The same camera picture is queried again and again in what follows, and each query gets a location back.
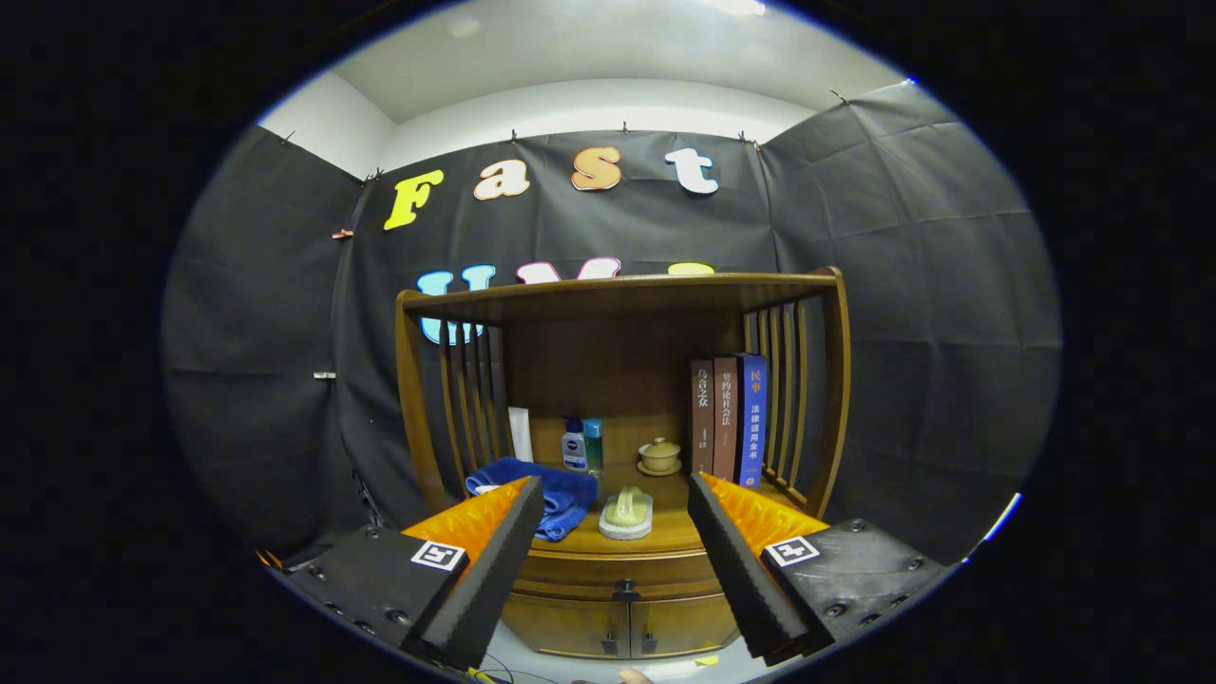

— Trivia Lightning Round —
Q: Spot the black backdrop cloth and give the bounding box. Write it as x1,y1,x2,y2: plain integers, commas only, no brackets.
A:
161,81,1063,561

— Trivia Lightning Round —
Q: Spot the blue book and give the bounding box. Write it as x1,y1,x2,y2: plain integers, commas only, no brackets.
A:
735,353,769,489

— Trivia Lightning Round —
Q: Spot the wooden cabinet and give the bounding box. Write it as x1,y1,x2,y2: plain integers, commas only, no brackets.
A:
394,266,852,661

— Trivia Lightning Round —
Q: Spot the dark brown book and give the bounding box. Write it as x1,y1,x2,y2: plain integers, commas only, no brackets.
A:
691,358,716,476

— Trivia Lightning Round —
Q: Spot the wooden drawer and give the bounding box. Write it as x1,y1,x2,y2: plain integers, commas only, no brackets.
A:
513,551,732,604

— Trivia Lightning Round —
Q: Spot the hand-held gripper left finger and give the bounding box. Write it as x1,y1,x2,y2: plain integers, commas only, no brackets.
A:
282,475,545,671

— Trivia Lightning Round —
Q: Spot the wooden cabinet door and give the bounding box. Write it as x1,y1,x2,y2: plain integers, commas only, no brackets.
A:
501,594,633,659
627,594,740,658

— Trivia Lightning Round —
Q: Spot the wooden countertop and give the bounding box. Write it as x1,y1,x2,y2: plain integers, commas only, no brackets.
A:
532,465,808,557

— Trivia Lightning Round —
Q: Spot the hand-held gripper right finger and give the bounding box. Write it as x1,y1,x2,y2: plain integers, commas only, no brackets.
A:
687,471,956,666

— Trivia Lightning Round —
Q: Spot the green item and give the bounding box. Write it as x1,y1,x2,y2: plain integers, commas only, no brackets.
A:
598,486,655,542

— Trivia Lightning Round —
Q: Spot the beige lidded teacup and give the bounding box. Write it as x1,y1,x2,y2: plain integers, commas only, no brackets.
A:
636,437,683,477

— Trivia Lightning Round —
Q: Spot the blue towel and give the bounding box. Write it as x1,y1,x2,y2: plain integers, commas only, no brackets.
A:
464,457,599,542

